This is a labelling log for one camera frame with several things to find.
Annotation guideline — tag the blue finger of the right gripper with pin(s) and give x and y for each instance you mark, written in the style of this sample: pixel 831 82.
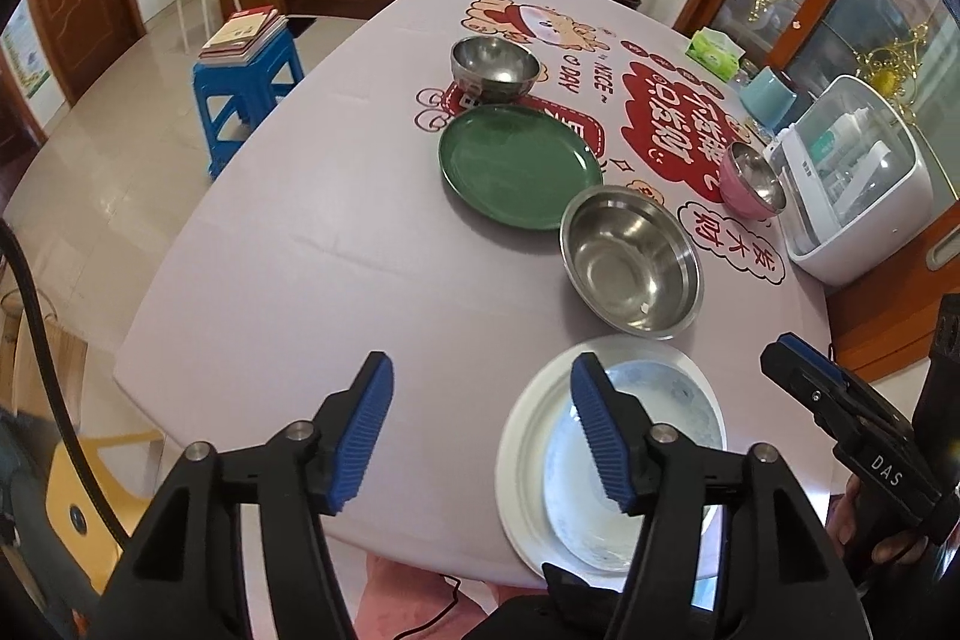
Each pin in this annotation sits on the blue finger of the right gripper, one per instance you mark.
pixel 826 408
pixel 803 369

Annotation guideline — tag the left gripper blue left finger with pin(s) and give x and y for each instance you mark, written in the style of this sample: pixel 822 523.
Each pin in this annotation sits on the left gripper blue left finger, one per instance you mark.
pixel 348 425

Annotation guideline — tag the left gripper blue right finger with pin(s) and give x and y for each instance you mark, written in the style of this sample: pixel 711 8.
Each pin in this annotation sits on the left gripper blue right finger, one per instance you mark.
pixel 615 426

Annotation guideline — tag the white paper plate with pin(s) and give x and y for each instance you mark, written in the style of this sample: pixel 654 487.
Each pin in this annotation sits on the white paper plate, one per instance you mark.
pixel 550 498

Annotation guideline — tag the right hand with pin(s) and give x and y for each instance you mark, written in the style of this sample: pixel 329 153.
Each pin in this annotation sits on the right hand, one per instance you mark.
pixel 844 521

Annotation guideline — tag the pink steel-lined bowl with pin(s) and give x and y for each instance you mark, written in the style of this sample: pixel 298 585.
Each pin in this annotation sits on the pink steel-lined bowl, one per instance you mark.
pixel 748 185

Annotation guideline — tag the large steel bowl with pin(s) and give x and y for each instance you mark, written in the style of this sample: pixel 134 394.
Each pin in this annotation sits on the large steel bowl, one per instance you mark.
pixel 631 262

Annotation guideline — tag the white dish sterilizer box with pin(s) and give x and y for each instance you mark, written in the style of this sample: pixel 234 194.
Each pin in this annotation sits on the white dish sterilizer box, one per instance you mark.
pixel 857 186

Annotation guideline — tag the teal cup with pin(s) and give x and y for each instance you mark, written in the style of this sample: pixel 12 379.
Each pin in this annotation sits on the teal cup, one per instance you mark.
pixel 768 97

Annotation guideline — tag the pink printed tablecloth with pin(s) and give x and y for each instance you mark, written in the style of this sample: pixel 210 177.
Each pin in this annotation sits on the pink printed tablecloth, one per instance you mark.
pixel 331 235

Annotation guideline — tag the green plate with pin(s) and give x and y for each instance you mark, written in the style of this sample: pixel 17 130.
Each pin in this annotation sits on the green plate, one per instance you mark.
pixel 516 166

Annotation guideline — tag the green tissue box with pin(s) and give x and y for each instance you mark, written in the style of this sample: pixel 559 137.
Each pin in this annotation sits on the green tissue box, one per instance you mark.
pixel 715 51

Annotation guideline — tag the blue plastic stool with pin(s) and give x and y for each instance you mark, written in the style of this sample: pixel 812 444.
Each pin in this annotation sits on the blue plastic stool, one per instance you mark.
pixel 246 92

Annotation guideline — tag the small steel bowl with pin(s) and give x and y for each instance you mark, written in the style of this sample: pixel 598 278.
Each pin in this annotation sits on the small steel bowl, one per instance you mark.
pixel 491 70

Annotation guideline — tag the stack of books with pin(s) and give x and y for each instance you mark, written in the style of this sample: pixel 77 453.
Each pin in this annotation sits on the stack of books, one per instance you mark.
pixel 244 35

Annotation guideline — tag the brown wooden door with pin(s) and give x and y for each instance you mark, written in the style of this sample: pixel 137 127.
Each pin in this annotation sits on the brown wooden door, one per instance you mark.
pixel 82 39

